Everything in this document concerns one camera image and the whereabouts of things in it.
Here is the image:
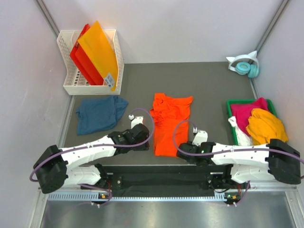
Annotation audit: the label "orange t shirt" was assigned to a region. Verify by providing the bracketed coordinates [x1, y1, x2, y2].
[150, 93, 193, 157]

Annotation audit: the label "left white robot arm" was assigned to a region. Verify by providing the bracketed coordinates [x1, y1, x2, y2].
[33, 123, 150, 194]

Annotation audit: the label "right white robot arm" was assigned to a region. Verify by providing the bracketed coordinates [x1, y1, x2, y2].
[176, 139, 304, 188]

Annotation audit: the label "white t shirt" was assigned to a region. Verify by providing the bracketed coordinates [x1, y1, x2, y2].
[228, 116, 253, 146]

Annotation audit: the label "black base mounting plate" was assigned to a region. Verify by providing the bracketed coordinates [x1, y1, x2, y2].
[94, 165, 246, 197]

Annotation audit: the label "blue t shirt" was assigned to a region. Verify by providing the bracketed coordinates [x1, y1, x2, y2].
[76, 95, 128, 135]

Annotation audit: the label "pink t shirt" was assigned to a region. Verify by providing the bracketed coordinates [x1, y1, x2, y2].
[232, 97, 269, 136]

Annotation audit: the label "yellow t shirt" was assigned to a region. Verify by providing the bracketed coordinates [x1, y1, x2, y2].
[246, 108, 289, 145]

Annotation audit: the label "white perforated file basket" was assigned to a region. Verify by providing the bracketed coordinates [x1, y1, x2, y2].
[57, 29, 124, 95]

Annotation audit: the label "cat ear headphones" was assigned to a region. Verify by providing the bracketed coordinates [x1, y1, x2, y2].
[226, 50, 260, 78]

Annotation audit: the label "red plastic folder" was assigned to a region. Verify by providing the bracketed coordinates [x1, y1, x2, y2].
[70, 24, 104, 86]

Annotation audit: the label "orange plastic folder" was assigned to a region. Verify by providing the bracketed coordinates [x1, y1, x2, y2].
[77, 21, 118, 92]

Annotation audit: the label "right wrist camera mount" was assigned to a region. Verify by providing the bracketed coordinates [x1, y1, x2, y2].
[192, 127, 208, 146]

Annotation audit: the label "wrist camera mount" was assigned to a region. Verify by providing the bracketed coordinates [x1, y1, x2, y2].
[192, 127, 208, 146]
[128, 114, 144, 128]

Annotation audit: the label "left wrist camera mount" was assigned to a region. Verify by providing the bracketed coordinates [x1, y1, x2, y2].
[128, 114, 144, 128]

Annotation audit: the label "slotted cable duct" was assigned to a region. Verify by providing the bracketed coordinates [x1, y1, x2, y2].
[47, 190, 240, 202]

